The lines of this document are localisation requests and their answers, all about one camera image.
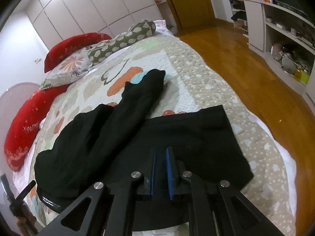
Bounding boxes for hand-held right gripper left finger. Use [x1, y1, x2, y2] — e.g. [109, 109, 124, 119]
[45, 148, 158, 236]

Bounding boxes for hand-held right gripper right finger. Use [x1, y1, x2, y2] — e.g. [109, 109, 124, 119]
[166, 147, 283, 236]

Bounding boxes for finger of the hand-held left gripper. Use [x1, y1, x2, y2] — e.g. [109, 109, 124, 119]
[13, 180, 37, 203]
[1, 174, 13, 203]

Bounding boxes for black pants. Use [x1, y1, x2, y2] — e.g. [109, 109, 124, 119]
[34, 69, 254, 231]

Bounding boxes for red pillow with lettering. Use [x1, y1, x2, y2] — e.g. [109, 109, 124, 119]
[4, 84, 72, 172]

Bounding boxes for heart-print quilt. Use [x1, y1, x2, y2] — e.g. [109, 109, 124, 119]
[26, 36, 297, 236]

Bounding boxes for floral pillow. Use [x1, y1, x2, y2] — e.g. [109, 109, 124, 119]
[41, 45, 99, 90]

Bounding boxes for green patterned bolster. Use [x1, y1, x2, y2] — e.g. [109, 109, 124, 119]
[88, 19, 157, 65]

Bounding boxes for plain red pillow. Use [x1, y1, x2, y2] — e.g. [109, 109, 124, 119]
[44, 32, 112, 73]

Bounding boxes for yellow bottle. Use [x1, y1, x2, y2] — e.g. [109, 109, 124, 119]
[294, 66, 304, 81]

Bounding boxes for black round table mirror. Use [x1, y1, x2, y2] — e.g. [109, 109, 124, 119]
[279, 44, 299, 74]

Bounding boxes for wooden shoe rack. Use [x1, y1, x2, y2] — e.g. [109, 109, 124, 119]
[221, 0, 249, 32]

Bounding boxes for white shelf unit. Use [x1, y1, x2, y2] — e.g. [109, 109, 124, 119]
[240, 0, 315, 101]

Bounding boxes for wooden door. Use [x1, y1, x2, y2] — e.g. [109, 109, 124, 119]
[160, 0, 217, 29]

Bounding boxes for white wardrobe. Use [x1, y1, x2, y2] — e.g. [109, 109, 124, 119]
[27, 0, 173, 52]

